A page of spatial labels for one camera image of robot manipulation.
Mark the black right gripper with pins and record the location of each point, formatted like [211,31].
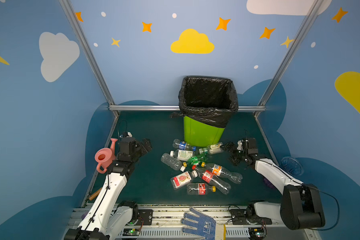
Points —
[237,151]

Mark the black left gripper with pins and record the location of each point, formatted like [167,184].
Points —
[140,147]

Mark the cream label bottle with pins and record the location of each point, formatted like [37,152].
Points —
[212,149]

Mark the pink label bottle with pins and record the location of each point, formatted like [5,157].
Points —
[183,179]

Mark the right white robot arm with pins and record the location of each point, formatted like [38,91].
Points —
[301,205]

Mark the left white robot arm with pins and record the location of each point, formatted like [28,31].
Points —
[104,221]

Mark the green bin black liner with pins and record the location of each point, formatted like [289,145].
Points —
[207,105]

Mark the pink plastic watering can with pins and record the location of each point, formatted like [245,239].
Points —
[104,157]

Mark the orange label long bottle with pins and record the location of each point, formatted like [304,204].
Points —
[222,172]

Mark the purple plastic ball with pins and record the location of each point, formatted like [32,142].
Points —
[269,184]

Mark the long bottle red label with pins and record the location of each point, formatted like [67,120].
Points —
[212,179]

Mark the clear bottle blue cap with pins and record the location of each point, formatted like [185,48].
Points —
[182,145]

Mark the clear blue plastic cup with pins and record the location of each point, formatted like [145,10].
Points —
[292,166]

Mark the green sprite bottle centre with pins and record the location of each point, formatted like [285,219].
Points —
[195,160]

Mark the white label tea bottle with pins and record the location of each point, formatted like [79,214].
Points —
[182,155]

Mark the small bottle yellow cap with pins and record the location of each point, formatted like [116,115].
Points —
[200,189]

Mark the blue dotted work glove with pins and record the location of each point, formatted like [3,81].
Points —
[203,226]

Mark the aluminium corner post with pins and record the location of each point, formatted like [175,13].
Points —
[299,37]

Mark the wooden handle garden tool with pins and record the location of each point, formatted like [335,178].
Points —
[94,195]

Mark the left aluminium post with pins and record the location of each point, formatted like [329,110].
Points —
[75,24]

